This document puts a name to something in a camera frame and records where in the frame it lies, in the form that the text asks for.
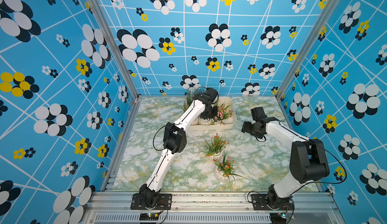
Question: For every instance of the potted plant pink centre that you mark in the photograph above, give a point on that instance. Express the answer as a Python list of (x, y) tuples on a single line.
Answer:
[(224, 113)]

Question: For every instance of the potted plant red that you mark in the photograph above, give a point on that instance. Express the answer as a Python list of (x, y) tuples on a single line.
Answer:
[(205, 122)]

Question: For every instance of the potted plant front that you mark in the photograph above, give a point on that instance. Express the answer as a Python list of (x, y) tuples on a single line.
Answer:
[(225, 168)]

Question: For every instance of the right controller board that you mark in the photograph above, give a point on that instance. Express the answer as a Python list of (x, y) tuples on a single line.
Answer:
[(278, 219)]

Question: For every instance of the potted plant orange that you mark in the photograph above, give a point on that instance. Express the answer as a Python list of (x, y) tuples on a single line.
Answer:
[(215, 147)]

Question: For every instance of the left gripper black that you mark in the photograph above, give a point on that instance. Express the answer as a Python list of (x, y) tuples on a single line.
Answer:
[(215, 113)]

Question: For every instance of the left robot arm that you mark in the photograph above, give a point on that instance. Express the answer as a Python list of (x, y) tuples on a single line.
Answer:
[(174, 142)]

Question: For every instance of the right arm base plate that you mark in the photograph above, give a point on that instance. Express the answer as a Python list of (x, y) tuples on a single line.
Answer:
[(270, 202)]

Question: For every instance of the controller board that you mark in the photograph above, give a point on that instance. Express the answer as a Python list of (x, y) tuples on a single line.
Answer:
[(278, 219), (149, 217)]

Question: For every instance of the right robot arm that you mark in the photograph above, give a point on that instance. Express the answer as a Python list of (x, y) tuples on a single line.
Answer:
[(308, 160)]

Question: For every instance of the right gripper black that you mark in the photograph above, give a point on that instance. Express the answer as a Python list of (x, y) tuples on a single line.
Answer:
[(245, 128)]

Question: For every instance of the left controller board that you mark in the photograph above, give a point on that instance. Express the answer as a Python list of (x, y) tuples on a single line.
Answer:
[(149, 217)]

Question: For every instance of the white plastic storage box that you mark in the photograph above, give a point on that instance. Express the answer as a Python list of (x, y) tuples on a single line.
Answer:
[(228, 123)]

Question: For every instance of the aluminium front rail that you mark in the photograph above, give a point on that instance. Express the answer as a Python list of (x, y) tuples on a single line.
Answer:
[(212, 208)]

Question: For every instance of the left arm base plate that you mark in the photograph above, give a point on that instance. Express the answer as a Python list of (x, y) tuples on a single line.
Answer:
[(161, 201)]

